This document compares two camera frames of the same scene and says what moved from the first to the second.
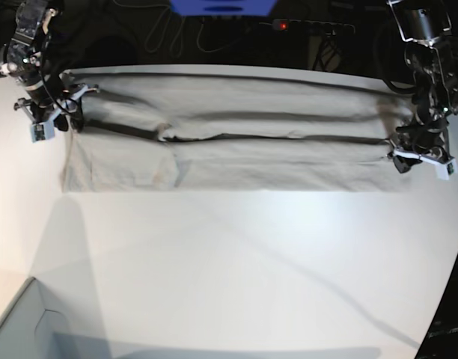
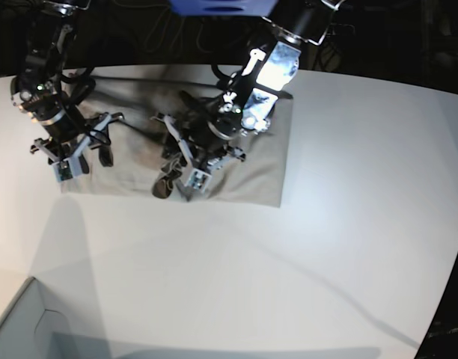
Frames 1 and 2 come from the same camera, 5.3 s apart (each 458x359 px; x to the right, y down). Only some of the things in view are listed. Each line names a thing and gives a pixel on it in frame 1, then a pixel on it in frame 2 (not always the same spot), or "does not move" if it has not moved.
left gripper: (70, 102) -> (60, 152)
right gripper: (412, 146) -> (199, 156)
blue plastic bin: (224, 7) does not move
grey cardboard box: (29, 330) does not move
